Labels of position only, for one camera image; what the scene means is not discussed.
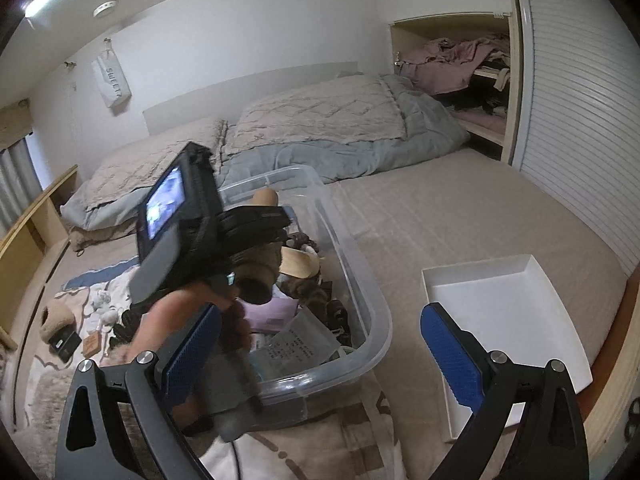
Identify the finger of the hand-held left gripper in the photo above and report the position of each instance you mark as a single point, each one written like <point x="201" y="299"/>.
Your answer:
<point x="255" y="222"/>

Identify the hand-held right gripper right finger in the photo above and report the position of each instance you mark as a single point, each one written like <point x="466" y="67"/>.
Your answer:
<point x="452" y="360"/>

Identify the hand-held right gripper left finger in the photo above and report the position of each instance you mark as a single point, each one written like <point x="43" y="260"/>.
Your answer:
<point x="192" y="355"/>

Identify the clear plastic storage box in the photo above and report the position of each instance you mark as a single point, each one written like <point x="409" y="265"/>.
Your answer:
<point x="370" y="320"/>

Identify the person's left hand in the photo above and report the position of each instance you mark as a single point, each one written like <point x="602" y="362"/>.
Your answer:
<point x="160" y="320"/>

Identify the beige textured pillow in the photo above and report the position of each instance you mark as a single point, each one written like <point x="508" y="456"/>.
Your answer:
<point x="150" y="165"/>
<point x="320" y="110"/>

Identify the white shallow tray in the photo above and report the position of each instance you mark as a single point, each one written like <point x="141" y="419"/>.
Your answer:
<point x="500" y="310"/>

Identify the beige fleece blanket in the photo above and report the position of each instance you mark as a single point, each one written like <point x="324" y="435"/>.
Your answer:
<point x="90" y="237"/>

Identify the lilac packet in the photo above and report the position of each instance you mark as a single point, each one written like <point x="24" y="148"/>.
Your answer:
<point x="272" y="317"/>

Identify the white crumpled wrap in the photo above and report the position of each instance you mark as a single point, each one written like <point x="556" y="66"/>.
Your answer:
<point x="109" y="317"/>

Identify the white headboard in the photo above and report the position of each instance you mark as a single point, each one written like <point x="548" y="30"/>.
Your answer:
<point x="175" y="115"/>

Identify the small wooden box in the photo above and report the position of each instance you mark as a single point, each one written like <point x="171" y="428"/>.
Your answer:
<point x="92" y="345"/>

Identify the printed paper leaflet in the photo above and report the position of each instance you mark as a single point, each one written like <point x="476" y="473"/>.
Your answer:
<point x="295" y="350"/>

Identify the white fuzzy toy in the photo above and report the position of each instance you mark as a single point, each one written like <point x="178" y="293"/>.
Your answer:
<point x="97" y="297"/>

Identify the small black box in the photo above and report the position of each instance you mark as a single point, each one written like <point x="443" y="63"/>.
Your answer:
<point x="65" y="344"/>

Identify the wooden bedside shelf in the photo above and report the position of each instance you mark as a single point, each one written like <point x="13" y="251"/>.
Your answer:
<point x="35" y="220"/>

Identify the white hanging bag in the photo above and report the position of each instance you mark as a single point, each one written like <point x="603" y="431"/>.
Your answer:
<point x="112" y="82"/>

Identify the beige bed sheet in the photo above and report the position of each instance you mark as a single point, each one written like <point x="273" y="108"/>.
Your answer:
<point x="450" y="210"/>

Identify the grey curtain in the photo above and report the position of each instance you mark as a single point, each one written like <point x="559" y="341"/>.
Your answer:
<point x="15" y="185"/>

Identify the printed beige valance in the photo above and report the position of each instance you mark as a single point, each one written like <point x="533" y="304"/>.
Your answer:
<point x="12" y="120"/>

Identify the grey duvet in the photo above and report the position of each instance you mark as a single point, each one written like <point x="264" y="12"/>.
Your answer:
<point x="415" y="125"/>

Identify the round white ceiling fixture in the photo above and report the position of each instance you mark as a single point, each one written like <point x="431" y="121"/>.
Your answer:
<point x="104" y="9"/>

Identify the cream wardrobe cabinet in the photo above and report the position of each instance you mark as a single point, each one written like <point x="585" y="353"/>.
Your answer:
<point x="400" y="35"/>

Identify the pink clothes pile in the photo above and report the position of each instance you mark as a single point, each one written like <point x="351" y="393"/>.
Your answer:
<point x="450" y="60"/>

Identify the dark clothes pile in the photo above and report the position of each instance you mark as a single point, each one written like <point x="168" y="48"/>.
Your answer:
<point x="480" y="102"/>

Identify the white shutter door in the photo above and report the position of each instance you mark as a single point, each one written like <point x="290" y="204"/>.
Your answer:
<point x="575" y="110"/>

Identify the wooden bed frame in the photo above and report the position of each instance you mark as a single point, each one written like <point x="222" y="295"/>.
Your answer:
<point x="615" y="385"/>

